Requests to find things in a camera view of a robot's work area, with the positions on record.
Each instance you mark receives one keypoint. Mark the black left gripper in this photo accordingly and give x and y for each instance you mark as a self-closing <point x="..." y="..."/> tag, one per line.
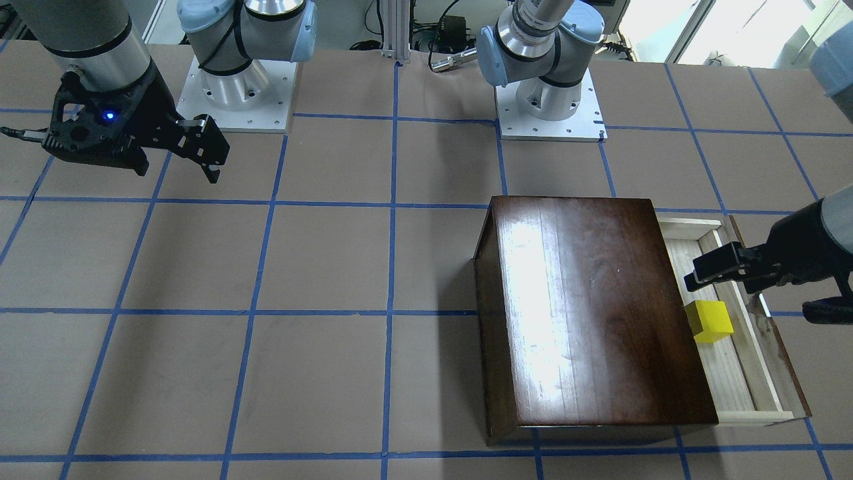
<point x="800" y="245"/>

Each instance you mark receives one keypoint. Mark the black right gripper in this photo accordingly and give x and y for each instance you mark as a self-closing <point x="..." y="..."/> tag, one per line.
<point x="154" y="100"/>

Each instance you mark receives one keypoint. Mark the yellow block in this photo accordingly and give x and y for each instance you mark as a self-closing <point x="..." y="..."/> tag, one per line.
<point x="709" y="320"/>

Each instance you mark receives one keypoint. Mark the dark wooden drawer box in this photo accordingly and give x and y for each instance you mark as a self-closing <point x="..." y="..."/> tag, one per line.
<point x="585" y="339"/>

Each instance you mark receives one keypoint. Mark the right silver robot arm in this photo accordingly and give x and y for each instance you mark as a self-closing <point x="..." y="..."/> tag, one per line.
<point x="97" y="39"/>

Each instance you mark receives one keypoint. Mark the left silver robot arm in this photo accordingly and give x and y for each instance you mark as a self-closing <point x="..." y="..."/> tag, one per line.
<point x="549" y="44"/>

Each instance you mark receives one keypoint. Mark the silver cylindrical tool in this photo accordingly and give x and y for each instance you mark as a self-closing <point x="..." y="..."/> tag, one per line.
<point x="448" y="62"/>

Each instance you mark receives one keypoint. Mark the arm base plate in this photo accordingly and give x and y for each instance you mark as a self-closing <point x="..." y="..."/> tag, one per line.
<point x="257" y="100"/>
<point x="531" y="110"/>

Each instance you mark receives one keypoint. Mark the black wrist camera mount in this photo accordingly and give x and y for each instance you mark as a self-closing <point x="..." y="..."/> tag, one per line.
<point x="91" y="128"/>

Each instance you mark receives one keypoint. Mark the aluminium frame post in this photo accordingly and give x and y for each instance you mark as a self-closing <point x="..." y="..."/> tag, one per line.
<point x="395" y="26"/>

